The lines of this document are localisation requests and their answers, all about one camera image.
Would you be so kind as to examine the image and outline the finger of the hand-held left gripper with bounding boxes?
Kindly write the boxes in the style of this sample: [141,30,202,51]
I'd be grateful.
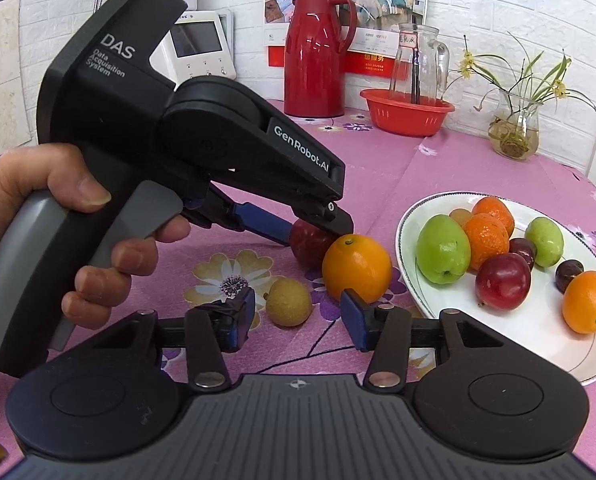
[180,184,299,247]
[278,187,355,237]

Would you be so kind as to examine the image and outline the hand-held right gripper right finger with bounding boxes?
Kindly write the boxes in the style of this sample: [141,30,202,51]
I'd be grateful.
[340,288,523,391]

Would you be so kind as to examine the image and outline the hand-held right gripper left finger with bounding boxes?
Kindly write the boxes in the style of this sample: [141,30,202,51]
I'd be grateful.
[78,287,257,394]

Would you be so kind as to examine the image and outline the red apple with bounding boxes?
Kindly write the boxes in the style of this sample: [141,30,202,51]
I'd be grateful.
[289,218,339,271]
[475,252,532,312]

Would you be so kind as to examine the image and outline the orange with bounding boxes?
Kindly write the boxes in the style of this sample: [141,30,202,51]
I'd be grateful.
[322,234,394,303]
[562,270,596,335]

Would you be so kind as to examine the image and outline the large green fruit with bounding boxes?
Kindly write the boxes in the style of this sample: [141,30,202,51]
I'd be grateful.
[416,214,472,286]

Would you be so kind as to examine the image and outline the tangerine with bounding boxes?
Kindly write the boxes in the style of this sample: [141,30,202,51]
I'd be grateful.
[463,212,510,272]
[472,196,515,236]

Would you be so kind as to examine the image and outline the white plate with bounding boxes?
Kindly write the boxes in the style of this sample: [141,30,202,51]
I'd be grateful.
[395,191,596,387]

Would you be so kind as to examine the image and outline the dark plum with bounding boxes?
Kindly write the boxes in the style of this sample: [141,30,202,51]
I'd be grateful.
[508,237,538,271]
[555,259,585,295]

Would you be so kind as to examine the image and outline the person's left hand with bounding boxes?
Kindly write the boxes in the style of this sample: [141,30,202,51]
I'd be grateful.
[0,142,191,331]

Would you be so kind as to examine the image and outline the small yellow-green fruit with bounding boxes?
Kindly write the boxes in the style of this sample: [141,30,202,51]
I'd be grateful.
[264,278,313,327]

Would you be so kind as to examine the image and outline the pink floral tablecloth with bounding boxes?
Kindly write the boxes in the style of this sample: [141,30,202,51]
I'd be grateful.
[48,99,596,396]

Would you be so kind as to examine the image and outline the white device with screen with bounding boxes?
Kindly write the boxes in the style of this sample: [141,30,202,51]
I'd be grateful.
[149,9,236,92]

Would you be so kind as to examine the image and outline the red plastic basin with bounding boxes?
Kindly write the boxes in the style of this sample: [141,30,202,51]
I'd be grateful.
[359,88,456,137]

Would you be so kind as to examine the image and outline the red thermos jug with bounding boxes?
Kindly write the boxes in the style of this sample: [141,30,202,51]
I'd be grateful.
[283,0,359,118]

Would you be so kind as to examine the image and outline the glass bottle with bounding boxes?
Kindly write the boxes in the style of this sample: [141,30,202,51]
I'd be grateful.
[389,22,421,103]

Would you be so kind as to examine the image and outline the black stick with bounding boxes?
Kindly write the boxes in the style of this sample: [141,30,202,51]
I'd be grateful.
[411,15,423,105]

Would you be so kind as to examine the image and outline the glass pitcher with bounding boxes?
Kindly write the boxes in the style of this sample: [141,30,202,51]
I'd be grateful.
[412,25,451,106]

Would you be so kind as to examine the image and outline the glass vase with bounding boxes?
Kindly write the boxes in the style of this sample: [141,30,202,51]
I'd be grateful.
[488,91,540,162]

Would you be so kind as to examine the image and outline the small green fruit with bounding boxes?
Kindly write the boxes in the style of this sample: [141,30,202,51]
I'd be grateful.
[524,216,565,268]

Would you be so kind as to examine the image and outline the green plant with yellow flowers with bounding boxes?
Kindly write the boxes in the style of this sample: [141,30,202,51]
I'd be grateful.
[445,32,596,126]

